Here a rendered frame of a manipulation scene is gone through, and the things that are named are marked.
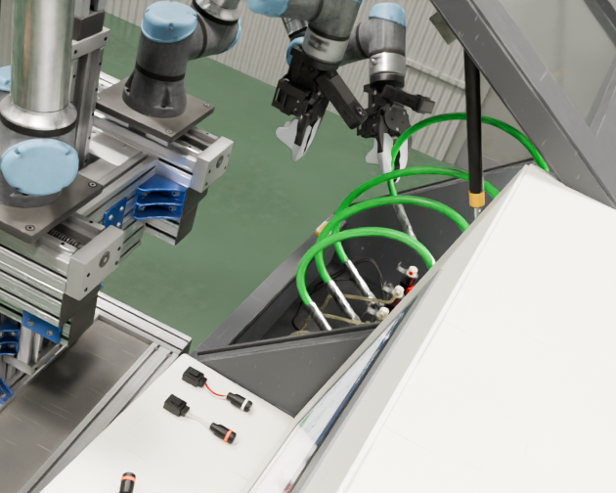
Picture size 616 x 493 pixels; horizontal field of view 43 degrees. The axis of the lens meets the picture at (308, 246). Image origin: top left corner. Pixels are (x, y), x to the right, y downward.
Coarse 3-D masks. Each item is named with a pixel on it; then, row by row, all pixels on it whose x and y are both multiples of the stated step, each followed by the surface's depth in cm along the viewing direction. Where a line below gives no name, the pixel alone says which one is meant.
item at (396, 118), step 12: (372, 84) 157; (384, 84) 156; (396, 84) 157; (372, 96) 158; (372, 108) 156; (384, 108) 153; (396, 108) 155; (372, 120) 156; (384, 120) 152; (396, 120) 154; (408, 120) 157; (360, 132) 158; (372, 132) 156; (396, 132) 155
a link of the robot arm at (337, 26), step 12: (324, 0) 133; (336, 0) 126; (348, 0) 126; (360, 0) 128; (324, 12) 126; (336, 12) 127; (348, 12) 128; (312, 24) 131; (324, 24) 129; (336, 24) 129; (348, 24) 130; (324, 36) 130; (336, 36) 130; (348, 36) 132
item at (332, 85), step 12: (324, 72) 135; (336, 72) 138; (324, 84) 136; (336, 84) 136; (336, 96) 136; (348, 96) 138; (336, 108) 137; (348, 108) 136; (360, 108) 138; (348, 120) 137; (360, 120) 137
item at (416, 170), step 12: (408, 168) 128; (420, 168) 127; (432, 168) 126; (444, 168) 126; (372, 180) 132; (384, 180) 131; (468, 180) 124; (360, 192) 134; (492, 192) 124; (348, 204) 136; (336, 228) 139; (336, 252) 142; (348, 264) 141; (360, 276) 142; (360, 288) 142
